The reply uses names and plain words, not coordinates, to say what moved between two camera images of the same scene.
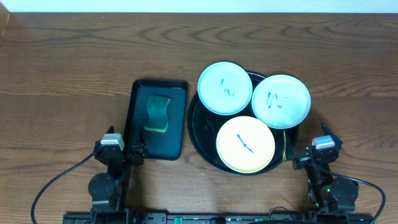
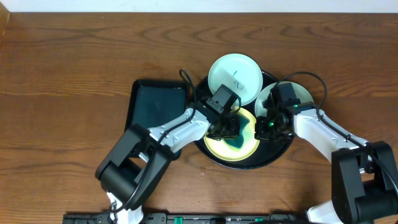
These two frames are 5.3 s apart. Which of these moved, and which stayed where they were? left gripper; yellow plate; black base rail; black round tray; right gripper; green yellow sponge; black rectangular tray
Moved: right gripper; green yellow sponge; yellow plate; left gripper; black round tray
Stayed: black base rail; black rectangular tray
